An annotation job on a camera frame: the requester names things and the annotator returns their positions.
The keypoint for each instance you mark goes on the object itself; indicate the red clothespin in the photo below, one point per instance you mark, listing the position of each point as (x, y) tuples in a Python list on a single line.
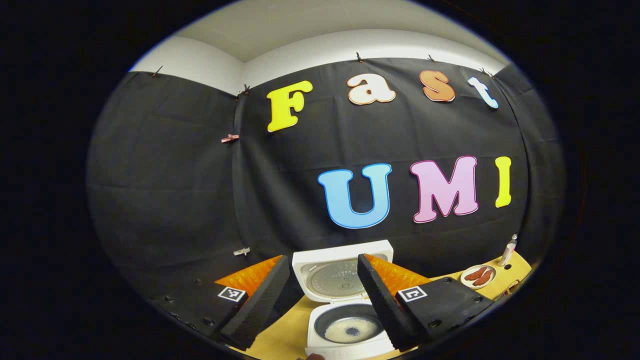
[(230, 138)]

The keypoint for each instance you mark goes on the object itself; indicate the small pink label bottle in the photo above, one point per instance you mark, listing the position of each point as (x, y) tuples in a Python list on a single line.
[(506, 255)]

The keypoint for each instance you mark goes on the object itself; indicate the white round plate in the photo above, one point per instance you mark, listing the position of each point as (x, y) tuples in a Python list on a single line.
[(466, 285)]

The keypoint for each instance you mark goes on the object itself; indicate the red meat slice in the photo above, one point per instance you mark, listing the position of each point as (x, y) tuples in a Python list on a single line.
[(475, 273), (483, 279)]

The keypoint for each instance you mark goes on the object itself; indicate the white rice heap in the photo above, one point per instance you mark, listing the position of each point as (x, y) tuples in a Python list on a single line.
[(340, 332)]

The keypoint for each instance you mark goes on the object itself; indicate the white rice cooker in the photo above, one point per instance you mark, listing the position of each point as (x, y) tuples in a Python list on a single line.
[(340, 280)]

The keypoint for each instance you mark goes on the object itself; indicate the black backdrop cloth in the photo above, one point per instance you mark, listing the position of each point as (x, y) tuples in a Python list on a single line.
[(175, 200)]

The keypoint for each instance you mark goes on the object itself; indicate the white clothespin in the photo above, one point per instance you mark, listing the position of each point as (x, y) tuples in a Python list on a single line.
[(241, 251)]

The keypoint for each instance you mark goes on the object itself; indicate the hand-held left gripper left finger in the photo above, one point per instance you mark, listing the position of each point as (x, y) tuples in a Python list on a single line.
[(265, 305)]

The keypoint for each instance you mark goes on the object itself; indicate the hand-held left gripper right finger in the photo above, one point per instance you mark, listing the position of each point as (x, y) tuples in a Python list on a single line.
[(385, 310)]

